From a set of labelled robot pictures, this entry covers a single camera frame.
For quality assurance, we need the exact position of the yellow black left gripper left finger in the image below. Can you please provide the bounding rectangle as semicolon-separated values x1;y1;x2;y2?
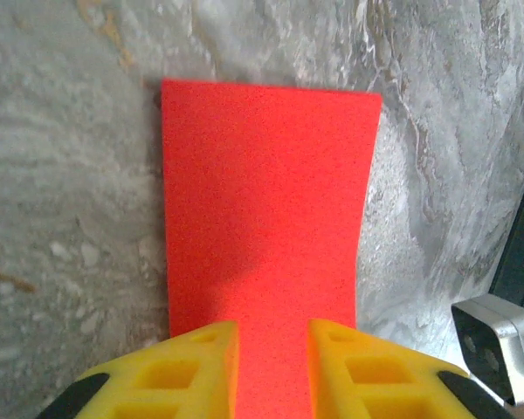
34;319;241;419

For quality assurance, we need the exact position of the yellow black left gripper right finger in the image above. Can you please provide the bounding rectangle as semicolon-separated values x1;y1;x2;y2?
307;318;514;419

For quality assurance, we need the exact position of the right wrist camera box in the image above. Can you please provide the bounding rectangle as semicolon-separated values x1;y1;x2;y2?
450;292;524;407

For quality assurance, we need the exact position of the red paper sheet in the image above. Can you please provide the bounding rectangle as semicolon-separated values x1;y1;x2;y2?
160;77;384;419

